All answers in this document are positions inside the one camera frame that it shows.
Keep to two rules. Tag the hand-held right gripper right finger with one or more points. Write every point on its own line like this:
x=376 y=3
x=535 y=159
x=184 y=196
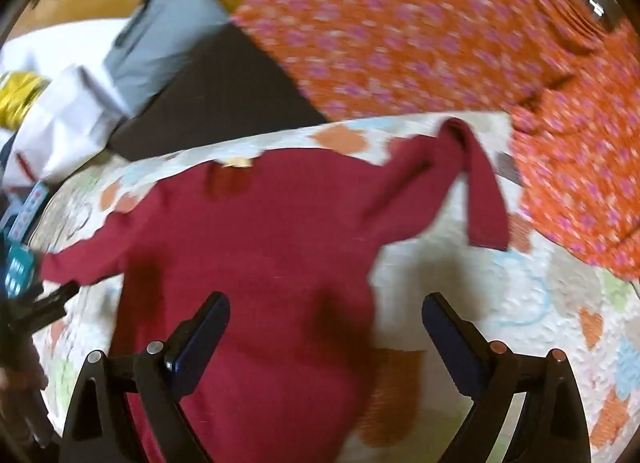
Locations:
x=450 y=343

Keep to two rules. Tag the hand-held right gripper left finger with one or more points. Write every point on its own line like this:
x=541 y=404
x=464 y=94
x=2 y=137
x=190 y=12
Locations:
x=197 y=348

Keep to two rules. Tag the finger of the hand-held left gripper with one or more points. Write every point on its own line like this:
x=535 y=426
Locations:
x=52 y=300

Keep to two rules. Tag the dark red sweater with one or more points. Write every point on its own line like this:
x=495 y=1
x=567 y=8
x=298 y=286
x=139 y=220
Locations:
x=270 y=243

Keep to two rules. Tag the person's left hand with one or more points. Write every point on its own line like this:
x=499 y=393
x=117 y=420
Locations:
x=31 y=368

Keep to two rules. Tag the quilted heart print blanket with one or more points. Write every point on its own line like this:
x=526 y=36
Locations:
x=475 y=288

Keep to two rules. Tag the blue printed box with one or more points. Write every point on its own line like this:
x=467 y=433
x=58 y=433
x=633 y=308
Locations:
x=25 y=223

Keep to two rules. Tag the white cloth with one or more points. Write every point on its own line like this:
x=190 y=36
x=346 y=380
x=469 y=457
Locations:
x=65 y=118

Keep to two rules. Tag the yellow shiny object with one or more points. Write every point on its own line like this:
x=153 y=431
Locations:
x=20 y=98

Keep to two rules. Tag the dark brown cloth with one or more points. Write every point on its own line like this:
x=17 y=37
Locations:
x=220 y=93

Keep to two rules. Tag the grey cloth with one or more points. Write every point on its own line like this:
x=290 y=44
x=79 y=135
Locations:
x=160 y=33

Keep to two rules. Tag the orange floral cloth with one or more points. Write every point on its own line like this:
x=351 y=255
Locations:
x=410 y=33

